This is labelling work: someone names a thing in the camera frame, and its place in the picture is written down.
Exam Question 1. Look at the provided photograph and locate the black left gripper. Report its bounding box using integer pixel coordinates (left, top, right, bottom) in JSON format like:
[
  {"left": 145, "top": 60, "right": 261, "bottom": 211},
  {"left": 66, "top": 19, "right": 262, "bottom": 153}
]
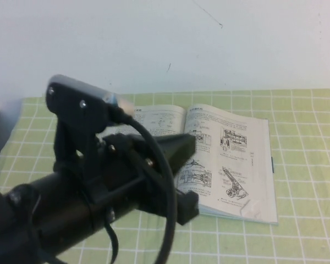
[{"left": 98, "top": 133, "right": 201, "bottom": 226}]

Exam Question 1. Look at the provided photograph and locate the white technical book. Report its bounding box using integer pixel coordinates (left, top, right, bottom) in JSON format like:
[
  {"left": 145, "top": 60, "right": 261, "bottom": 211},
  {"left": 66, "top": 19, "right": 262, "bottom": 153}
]
[{"left": 131, "top": 103, "right": 279, "bottom": 226}]

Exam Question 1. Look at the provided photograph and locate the green white checked tablecloth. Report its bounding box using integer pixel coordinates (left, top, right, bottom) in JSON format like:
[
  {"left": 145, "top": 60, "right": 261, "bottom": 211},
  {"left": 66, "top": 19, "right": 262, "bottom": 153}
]
[{"left": 0, "top": 88, "right": 330, "bottom": 264}]

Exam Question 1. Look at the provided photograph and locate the thick black camera cable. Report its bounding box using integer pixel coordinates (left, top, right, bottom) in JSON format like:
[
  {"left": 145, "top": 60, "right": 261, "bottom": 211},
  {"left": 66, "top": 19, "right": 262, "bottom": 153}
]
[{"left": 114, "top": 106, "right": 179, "bottom": 264}]

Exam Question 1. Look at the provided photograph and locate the thin black cable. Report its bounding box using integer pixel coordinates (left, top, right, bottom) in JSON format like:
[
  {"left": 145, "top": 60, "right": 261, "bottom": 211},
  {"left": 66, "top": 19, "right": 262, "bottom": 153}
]
[{"left": 104, "top": 217, "right": 120, "bottom": 264}]

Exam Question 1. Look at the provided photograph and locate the silver grey wrist camera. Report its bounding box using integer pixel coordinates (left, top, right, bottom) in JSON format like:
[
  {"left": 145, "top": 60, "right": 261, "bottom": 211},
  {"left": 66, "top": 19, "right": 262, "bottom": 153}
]
[{"left": 48, "top": 73, "right": 136, "bottom": 118}]

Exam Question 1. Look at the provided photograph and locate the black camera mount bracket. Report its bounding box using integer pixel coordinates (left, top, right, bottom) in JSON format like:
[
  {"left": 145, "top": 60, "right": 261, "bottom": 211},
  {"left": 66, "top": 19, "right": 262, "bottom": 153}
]
[{"left": 45, "top": 81, "right": 166, "bottom": 206}]

